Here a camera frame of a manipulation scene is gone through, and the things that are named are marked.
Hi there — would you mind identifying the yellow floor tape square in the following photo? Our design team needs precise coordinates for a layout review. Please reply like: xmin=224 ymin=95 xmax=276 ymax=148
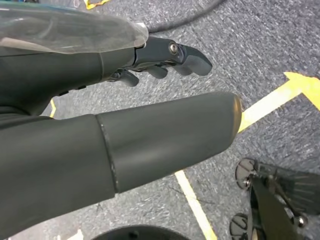
xmin=49 ymin=71 xmax=320 ymax=240
xmin=83 ymin=0 xmax=111 ymax=10

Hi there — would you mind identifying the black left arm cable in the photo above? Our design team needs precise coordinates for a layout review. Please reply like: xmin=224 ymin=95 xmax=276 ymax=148
xmin=147 ymin=0 xmax=227 ymax=34

